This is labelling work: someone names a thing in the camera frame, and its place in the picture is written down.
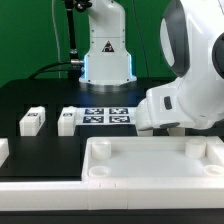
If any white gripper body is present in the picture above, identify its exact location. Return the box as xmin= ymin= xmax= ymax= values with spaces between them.
xmin=135 ymin=83 xmax=187 ymax=131

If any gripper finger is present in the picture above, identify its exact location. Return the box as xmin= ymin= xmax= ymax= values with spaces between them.
xmin=137 ymin=130 xmax=153 ymax=137

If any white desk top tray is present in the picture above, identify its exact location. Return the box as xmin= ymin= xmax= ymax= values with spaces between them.
xmin=82 ymin=136 xmax=224 ymax=180

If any fiducial marker sheet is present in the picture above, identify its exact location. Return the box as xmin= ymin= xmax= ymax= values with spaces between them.
xmin=76 ymin=107 xmax=135 ymax=125

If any white left obstacle block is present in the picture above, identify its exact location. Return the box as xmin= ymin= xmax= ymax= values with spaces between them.
xmin=0 ymin=138 xmax=9 ymax=167

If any white front obstacle rail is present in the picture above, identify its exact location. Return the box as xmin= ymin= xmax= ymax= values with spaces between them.
xmin=0 ymin=181 xmax=224 ymax=211

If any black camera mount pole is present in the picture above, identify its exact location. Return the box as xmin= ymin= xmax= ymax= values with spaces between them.
xmin=63 ymin=0 xmax=92 ymax=80

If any black cable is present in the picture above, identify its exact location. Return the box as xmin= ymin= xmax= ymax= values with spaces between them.
xmin=28 ymin=62 xmax=83 ymax=80

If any white cable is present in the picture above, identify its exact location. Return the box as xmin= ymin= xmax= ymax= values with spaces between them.
xmin=50 ymin=0 xmax=63 ymax=79

